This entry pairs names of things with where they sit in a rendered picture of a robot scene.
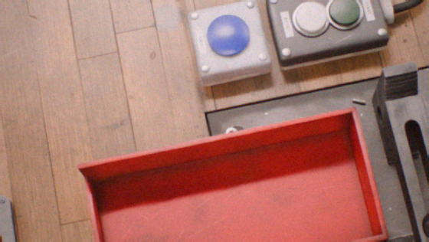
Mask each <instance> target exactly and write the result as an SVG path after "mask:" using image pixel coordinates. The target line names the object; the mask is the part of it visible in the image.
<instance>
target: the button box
mask: <svg viewBox="0 0 429 242"><path fill-rule="evenodd" d="M332 1H333V0H266V8H267V17H268V22H269V26H270V32H271V34H272V38H273V44H274V47H275V51H276V55H277V60H278V64H279V67H280V69H281V70H288V69H292V68H296V67H302V66H309V65H314V64H321V63H325V62H327V61H334V60H338V59H343V58H346V57H352V56H356V55H360V54H367V53H370V52H374V51H383V50H384V49H385V48H386V46H387V44H388V41H389V38H390V34H389V32H388V28H387V25H389V24H393V23H394V19H395V16H394V14H395V13H399V12H402V11H408V10H411V9H412V8H415V7H417V6H418V5H419V4H421V3H422V2H423V1H424V0H408V1H406V2H402V3H400V4H396V5H392V3H391V0H356V2H358V4H359V8H360V13H359V19H358V21H357V22H356V23H355V24H353V25H349V26H341V25H338V24H336V23H335V22H334V21H332V19H330V16H329V6H330V4H331V3H332ZM309 2H314V3H316V4H318V5H321V6H322V7H323V8H324V10H325V11H326V16H327V19H326V25H325V27H324V28H323V29H322V30H321V31H319V32H316V33H312V34H311V33H306V32H304V31H302V30H300V29H299V28H298V27H297V25H296V21H295V17H296V12H297V10H298V8H299V7H300V6H301V5H304V4H306V3H309Z"/></svg>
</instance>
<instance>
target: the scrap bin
mask: <svg viewBox="0 0 429 242"><path fill-rule="evenodd" d="M77 169H78V170H79V172H80V173H81V174H82V176H83V177H84V182H85V187H86V192H87V200H88V205H89V210H90V219H91V224H92V228H93V237H94V242H386V241H387V240H388V239H389V236H388V230H387V227H386V224H385V219H384V216H383V213H382V207H381V204H380V203H381V202H380V199H379V196H378V190H377V187H376V183H375V178H374V176H373V173H372V167H371V164H370V161H369V157H368V150H367V147H366V144H365V138H364V135H363V131H362V127H361V124H360V121H359V115H358V112H357V109H356V107H355V106H354V107H349V108H346V109H343V110H336V111H332V112H328V113H322V114H318V115H314V116H307V117H303V118H300V119H293V120H289V121H285V122H281V123H275V124H271V125H267V126H261V127H257V128H249V129H242V130H239V131H235V132H228V133H224V134H221V135H216V136H209V137H206V138H202V139H196V140H192V141H187V142H181V143H177V144H173V145H170V146H163V147H159V148H155V149H148V150H144V151H141V152H134V153H130V154H126V155H120V156H117V157H109V158H104V159H98V160H94V161H91V162H84V163H80V164H77Z"/></svg>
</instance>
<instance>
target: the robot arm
mask: <svg viewBox="0 0 429 242"><path fill-rule="evenodd" d="M0 237H2V242H18V238H17V234H16V228H15V217H14V212H13V207H12V203H11V201H10V200H9V199H8V198H7V197H6V196H4V195H0Z"/></svg>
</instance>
